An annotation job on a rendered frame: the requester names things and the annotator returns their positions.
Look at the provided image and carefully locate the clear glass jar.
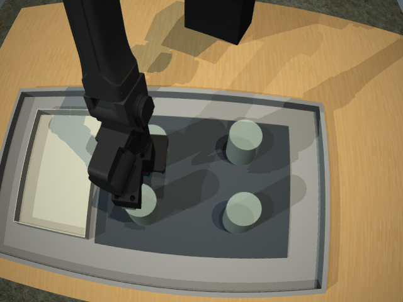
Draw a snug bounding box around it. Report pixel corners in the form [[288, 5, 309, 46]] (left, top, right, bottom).
[[222, 192, 262, 234], [226, 120, 263, 166], [126, 184, 161, 226], [148, 125, 169, 165]]

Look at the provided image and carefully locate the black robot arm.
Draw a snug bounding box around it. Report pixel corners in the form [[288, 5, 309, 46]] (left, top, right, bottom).
[[63, 0, 156, 210]]

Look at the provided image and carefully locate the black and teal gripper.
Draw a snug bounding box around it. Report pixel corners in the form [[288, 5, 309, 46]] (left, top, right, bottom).
[[132, 134, 169, 177]]

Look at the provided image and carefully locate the beige shallow tray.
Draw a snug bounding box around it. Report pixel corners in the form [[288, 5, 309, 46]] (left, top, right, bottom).
[[13, 109, 102, 240]]

